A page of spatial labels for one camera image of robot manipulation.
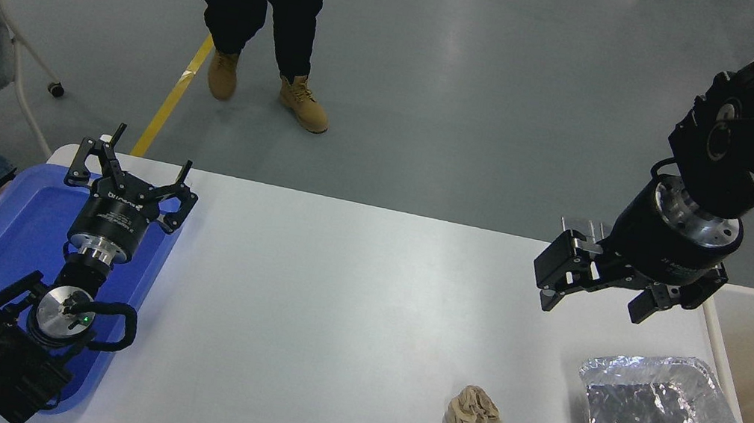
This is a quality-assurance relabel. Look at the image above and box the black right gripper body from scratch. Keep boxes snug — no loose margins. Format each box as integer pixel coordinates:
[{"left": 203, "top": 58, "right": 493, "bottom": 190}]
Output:
[{"left": 594, "top": 170, "right": 752, "bottom": 297}]

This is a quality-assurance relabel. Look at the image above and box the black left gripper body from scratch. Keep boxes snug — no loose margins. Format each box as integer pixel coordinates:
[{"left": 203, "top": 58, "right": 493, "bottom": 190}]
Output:
[{"left": 66, "top": 183, "right": 161, "bottom": 261}]

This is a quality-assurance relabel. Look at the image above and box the yellow floor tape line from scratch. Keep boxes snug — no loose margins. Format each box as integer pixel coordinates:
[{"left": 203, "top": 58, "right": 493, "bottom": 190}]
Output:
[{"left": 130, "top": 27, "right": 216, "bottom": 167}]

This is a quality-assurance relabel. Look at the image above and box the blue plastic tray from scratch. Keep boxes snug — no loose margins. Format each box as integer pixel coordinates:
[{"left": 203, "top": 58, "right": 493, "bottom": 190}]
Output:
[{"left": 0, "top": 155, "right": 191, "bottom": 423}]

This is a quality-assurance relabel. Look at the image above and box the silver foil tray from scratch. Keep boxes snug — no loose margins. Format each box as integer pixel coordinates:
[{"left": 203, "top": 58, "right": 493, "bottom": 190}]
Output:
[{"left": 570, "top": 340, "right": 754, "bottom": 423}]

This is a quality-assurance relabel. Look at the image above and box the crumpled tan paper ball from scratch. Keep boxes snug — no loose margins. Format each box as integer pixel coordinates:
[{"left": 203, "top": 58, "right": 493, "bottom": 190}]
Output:
[{"left": 443, "top": 382, "right": 509, "bottom": 423}]

